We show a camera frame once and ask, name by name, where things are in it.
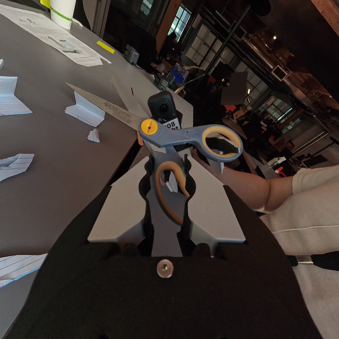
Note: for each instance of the grey power box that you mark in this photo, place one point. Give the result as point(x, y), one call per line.
point(164, 79)
point(131, 54)

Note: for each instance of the folded lined paper strip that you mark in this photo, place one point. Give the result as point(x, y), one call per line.
point(16, 165)

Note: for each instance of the small crumpled paper scrap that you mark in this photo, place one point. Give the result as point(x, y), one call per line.
point(94, 136)

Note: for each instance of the person's right forearm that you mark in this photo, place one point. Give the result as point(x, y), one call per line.
point(251, 190)

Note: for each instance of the printed paper sheet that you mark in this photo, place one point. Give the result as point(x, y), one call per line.
point(53, 37)

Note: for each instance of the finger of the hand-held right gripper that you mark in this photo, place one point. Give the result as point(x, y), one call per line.
point(170, 182)
point(217, 166)

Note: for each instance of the white paper cup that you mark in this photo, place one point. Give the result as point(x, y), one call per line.
point(62, 13)

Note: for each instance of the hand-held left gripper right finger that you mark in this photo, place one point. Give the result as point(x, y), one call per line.
point(217, 211)

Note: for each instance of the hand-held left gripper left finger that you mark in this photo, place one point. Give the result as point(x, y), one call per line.
point(119, 211)

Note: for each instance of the yellow sticky note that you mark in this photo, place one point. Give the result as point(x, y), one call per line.
point(106, 47)

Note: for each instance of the large folded lined paper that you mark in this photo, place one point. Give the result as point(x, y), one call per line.
point(10, 100)

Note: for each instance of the large paned window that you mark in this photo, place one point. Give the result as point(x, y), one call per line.
point(206, 47)

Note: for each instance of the person's right hand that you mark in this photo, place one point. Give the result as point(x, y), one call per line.
point(205, 164)

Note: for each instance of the lined paper sheet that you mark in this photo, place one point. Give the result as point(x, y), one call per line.
point(18, 267)

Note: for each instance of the blue storage bin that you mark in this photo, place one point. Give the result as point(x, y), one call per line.
point(180, 71)

